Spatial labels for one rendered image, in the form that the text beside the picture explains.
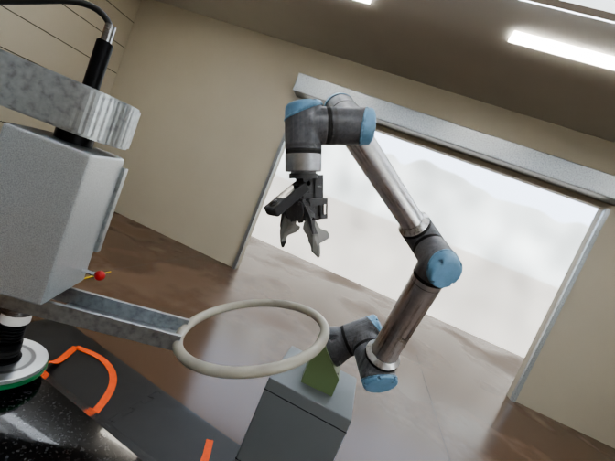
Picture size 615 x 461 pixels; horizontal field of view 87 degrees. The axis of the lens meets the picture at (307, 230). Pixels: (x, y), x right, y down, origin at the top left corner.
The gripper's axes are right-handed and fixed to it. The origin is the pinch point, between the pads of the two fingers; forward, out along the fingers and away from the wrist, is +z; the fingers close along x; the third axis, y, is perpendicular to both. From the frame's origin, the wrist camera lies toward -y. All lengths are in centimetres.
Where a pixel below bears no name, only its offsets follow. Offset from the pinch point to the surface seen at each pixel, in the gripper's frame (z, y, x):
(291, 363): 29.0, -2.7, -0.9
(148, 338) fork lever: 27, -29, 33
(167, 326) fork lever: 29, -22, 41
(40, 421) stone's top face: 45, -55, 41
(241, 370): 28.7, -14.7, 4.1
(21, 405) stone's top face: 43, -59, 47
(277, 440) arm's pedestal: 97, 21, 43
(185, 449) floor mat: 139, 0, 111
